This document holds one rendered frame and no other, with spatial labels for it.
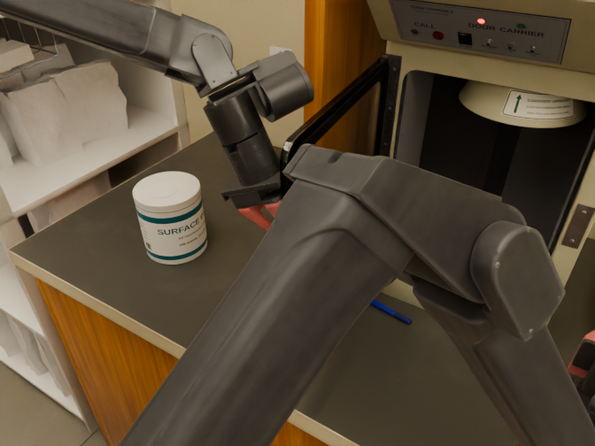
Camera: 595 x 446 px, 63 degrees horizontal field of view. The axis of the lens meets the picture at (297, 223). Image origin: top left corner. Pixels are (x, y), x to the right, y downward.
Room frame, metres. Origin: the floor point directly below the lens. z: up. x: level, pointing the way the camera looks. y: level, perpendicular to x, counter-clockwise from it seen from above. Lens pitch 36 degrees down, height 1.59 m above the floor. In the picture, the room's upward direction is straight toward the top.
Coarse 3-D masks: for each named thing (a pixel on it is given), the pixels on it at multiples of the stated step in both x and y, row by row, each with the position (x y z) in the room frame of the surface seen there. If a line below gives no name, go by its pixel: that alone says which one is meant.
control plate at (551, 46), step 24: (408, 0) 0.58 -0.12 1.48; (408, 24) 0.61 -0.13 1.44; (432, 24) 0.59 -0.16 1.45; (456, 24) 0.58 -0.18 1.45; (480, 24) 0.56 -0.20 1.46; (504, 24) 0.54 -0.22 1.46; (528, 24) 0.52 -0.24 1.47; (552, 24) 0.51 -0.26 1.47; (456, 48) 0.61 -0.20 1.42; (480, 48) 0.59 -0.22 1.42; (504, 48) 0.57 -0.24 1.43; (528, 48) 0.55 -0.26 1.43; (552, 48) 0.53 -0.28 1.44
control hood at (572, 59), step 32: (384, 0) 0.60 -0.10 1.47; (448, 0) 0.55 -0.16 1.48; (480, 0) 0.53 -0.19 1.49; (512, 0) 0.51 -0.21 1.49; (544, 0) 0.50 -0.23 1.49; (576, 0) 0.48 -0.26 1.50; (384, 32) 0.65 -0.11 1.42; (576, 32) 0.50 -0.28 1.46; (544, 64) 0.56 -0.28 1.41; (576, 64) 0.54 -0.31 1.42
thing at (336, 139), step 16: (336, 96) 0.52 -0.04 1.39; (368, 96) 0.60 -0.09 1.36; (320, 112) 0.47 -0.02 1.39; (352, 112) 0.55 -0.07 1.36; (368, 112) 0.61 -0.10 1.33; (304, 128) 0.44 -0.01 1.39; (336, 128) 0.51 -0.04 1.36; (352, 128) 0.56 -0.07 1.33; (368, 128) 0.61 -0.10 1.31; (288, 144) 0.41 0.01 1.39; (320, 144) 0.47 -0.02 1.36; (336, 144) 0.51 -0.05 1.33; (352, 144) 0.56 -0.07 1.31; (368, 144) 0.62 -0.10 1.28
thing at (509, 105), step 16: (464, 96) 0.68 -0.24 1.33; (480, 96) 0.65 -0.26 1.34; (496, 96) 0.63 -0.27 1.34; (512, 96) 0.62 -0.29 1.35; (528, 96) 0.61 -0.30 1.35; (544, 96) 0.61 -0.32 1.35; (560, 96) 0.61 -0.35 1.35; (480, 112) 0.64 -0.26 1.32; (496, 112) 0.62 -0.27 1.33; (512, 112) 0.61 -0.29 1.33; (528, 112) 0.60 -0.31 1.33; (544, 112) 0.60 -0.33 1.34; (560, 112) 0.60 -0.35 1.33; (576, 112) 0.61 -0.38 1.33
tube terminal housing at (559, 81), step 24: (408, 48) 0.67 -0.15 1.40; (432, 48) 0.66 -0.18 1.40; (408, 72) 0.68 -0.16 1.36; (432, 72) 0.65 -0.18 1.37; (456, 72) 0.64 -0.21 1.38; (480, 72) 0.62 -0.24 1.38; (504, 72) 0.61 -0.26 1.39; (528, 72) 0.59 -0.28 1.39; (552, 72) 0.58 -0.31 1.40; (576, 72) 0.56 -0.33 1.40; (576, 96) 0.56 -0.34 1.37; (384, 288) 0.67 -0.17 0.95; (408, 288) 0.64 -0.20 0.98
